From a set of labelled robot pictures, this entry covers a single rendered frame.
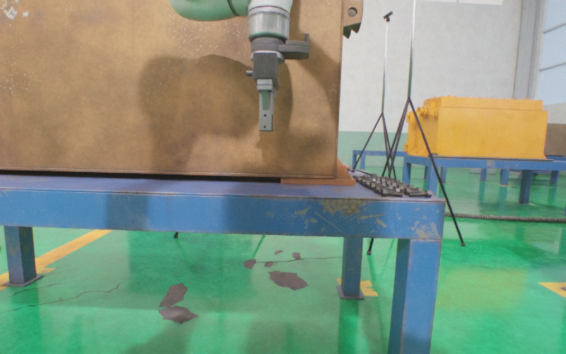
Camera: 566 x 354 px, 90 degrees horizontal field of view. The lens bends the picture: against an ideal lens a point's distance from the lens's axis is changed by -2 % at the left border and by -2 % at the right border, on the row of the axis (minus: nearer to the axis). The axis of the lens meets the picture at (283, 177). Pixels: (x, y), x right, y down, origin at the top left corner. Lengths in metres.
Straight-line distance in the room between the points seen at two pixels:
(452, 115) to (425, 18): 8.21
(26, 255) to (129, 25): 1.38
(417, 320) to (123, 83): 1.05
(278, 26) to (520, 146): 4.04
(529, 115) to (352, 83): 6.89
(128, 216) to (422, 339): 0.81
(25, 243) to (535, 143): 4.86
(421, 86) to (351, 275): 10.16
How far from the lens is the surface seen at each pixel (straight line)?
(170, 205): 0.76
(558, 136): 8.49
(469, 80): 12.23
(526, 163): 4.24
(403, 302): 0.86
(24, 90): 1.19
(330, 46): 0.93
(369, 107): 10.62
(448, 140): 3.96
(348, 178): 0.91
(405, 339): 0.91
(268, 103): 0.63
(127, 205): 0.80
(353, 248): 1.50
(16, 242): 1.99
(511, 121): 4.40
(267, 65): 0.61
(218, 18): 0.76
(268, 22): 0.66
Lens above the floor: 0.76
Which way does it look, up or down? 7 degrees down
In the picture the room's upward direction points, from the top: 2 degrees clockwise
